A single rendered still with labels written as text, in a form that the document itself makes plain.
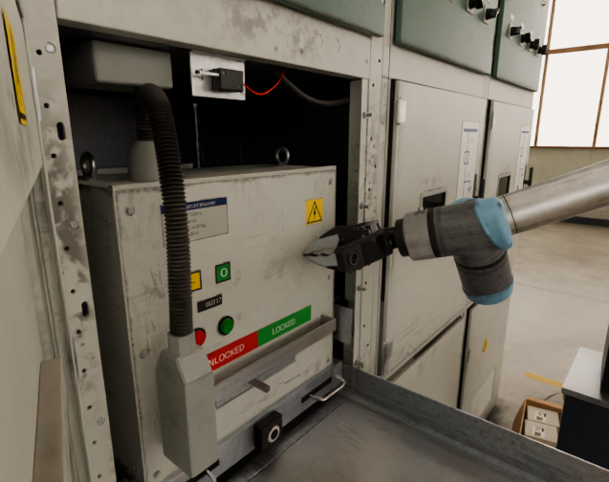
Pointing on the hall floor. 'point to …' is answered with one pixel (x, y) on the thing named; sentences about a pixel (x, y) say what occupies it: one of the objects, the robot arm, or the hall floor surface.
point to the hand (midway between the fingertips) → (307, 254)
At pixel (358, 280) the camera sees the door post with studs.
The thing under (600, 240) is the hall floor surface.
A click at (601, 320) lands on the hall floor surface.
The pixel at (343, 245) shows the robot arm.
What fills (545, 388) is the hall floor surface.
